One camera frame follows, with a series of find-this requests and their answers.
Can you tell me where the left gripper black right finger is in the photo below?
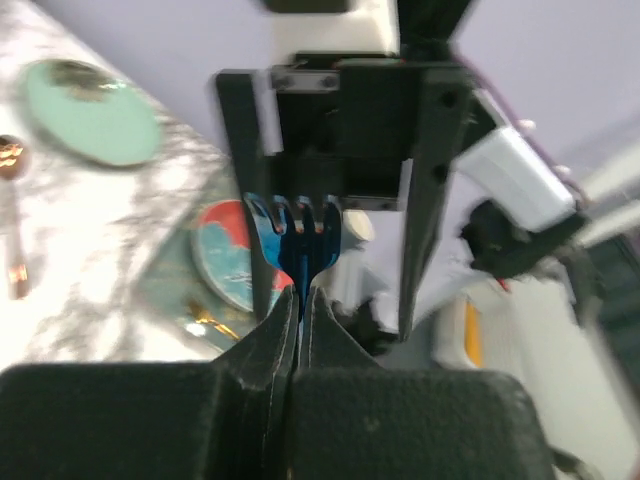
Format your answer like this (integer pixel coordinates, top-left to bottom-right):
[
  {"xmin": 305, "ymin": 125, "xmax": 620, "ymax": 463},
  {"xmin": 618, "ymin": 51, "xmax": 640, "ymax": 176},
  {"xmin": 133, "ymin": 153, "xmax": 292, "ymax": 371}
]
[{"xmin": 287, "ymin": 289, "xmax": 554, "ymax": 479}]

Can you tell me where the mint green floral plate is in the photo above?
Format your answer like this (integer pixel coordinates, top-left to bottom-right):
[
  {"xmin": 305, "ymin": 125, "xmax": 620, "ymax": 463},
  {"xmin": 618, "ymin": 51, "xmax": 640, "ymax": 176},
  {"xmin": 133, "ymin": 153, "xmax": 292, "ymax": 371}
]
[{"xmin": 18, "ymin": 59, "xmax": 163, "ymax": 168}]

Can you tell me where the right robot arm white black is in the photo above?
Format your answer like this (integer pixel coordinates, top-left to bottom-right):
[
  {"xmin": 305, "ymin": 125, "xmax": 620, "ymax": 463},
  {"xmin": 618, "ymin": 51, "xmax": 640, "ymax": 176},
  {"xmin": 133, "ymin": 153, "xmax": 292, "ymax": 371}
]
[{"xmin": 214, "ymin": 1, "xmax": 474, "ymax": 338}]

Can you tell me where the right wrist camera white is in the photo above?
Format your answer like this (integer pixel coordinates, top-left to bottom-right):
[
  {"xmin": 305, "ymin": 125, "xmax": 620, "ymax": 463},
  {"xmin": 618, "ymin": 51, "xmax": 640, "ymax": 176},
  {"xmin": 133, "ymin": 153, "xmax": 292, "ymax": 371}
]
[{"xmin": 454, "ymin": 126, "xmax": 576, "ymax": 232}]

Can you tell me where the blue handled utensil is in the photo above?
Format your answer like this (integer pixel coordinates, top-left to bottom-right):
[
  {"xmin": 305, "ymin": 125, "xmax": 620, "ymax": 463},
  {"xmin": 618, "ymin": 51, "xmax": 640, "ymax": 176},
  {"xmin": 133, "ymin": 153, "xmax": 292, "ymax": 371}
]
[{"xmin": 244, "ymin": 193, "xmax": 342, "ymax": 320}]

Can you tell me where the gold fork green handle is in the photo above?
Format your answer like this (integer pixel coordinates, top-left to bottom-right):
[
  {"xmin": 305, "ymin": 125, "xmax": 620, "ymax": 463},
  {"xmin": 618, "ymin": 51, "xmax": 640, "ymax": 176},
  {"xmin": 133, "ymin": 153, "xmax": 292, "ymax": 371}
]
[{"xmin": 186, "ymin": 299, "xmax": 241, "ymax": 341}]

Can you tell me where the green floral serving tray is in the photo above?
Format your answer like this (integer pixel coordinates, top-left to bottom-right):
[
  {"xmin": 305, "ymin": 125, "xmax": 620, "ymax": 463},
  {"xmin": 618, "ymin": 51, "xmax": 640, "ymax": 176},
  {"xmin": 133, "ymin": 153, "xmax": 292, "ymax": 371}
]
[{"xmin": 133, "ymin": 215, "xmax": 257, "ymax": 352}]

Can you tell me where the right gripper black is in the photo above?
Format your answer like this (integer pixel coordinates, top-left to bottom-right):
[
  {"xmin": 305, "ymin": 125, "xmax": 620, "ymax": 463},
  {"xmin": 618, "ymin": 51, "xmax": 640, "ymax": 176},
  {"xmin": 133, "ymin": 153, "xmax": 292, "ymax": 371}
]
[{"xmin": 215, "ymin": 54, "xmax": 472, "ymax": 342}]

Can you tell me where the copper spoon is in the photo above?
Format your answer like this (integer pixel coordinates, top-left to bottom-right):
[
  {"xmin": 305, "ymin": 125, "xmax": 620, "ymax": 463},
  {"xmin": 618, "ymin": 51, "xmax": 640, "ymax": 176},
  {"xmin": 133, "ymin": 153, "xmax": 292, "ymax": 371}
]
[{"xmin": 1, "ymin": 135, "xmax": 30, "ymax": 300}]

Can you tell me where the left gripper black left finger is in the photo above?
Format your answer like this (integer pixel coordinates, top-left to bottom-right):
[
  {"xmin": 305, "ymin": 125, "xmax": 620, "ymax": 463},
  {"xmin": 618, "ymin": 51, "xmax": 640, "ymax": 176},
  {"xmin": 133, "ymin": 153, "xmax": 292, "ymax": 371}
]
[{"xmin": 1, "ymin": 290, "xmax": 298, "ymax": 479}]

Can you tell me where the red and teal plate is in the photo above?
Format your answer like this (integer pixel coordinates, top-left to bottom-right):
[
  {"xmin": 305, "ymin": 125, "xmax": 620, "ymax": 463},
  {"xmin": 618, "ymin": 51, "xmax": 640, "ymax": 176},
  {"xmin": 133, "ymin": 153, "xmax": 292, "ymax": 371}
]
[{"xmin": 190, "ymin": 199, "xmax": 296, "ymax": 314}]

